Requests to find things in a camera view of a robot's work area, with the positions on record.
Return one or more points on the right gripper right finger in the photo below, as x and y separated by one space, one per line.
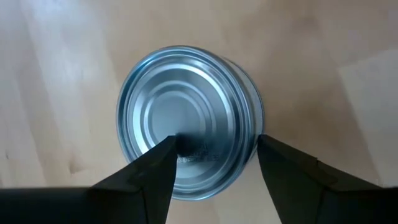
311 193

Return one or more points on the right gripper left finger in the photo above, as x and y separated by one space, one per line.
124 199

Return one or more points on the Bumble Bee tuna can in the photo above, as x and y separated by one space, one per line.
186 93

